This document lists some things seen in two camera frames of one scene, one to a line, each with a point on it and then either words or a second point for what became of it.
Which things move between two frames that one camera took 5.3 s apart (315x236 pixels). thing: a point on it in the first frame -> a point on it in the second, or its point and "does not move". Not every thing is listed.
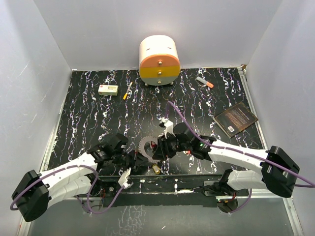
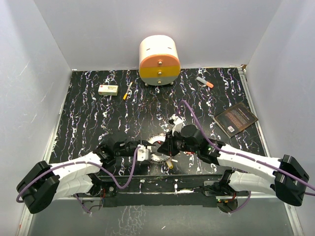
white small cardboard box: (108, 90) does not move
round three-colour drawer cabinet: (159, 60) does not move
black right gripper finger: (158, 153) -> (166, 148)
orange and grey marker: (206, 83) does not move
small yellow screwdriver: (126, 94) does not move
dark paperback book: (236, 119) does not move
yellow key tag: (156, 169) -> (169, 162)
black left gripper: (140, 160) -> (143, 143)
